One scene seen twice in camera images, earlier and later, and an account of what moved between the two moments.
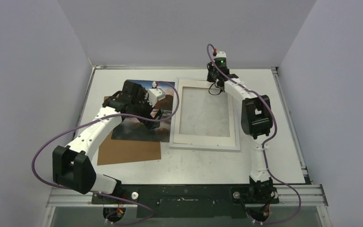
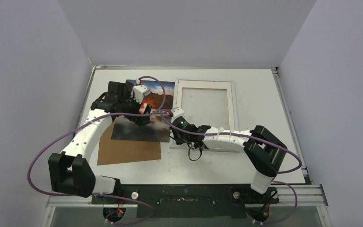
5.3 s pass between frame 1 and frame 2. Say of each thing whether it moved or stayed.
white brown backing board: stayed
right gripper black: moved
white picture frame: stayed
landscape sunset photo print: stayed
